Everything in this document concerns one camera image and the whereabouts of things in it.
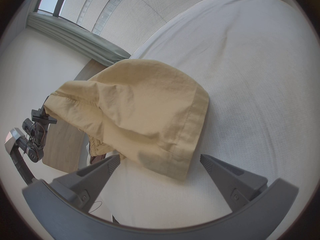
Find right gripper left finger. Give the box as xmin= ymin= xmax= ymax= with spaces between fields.
xmin=53 ymin=155 xmax=121 ymax=213

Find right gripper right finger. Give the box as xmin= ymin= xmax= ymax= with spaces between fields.
xmin=200 ymin=154 xmax=268 ymax=213

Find tan shorts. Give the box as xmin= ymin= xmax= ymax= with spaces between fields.
xmin=44 ymin=58 xmax=209 ymax=181

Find bed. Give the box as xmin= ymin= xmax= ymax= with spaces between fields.
xmin=41 ymin=0 xmax=320 ymax=232

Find brown garment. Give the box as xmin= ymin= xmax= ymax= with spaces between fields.
xmin=89 ymin=153 xmax=108 ymax=165

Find grey-green curtain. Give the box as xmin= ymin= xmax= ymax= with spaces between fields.
xmin=26 ymin=11 xmax=132 ymax=67

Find window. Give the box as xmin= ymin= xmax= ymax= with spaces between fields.
xmin=37 ymin=0 xmax=216 ymax=57

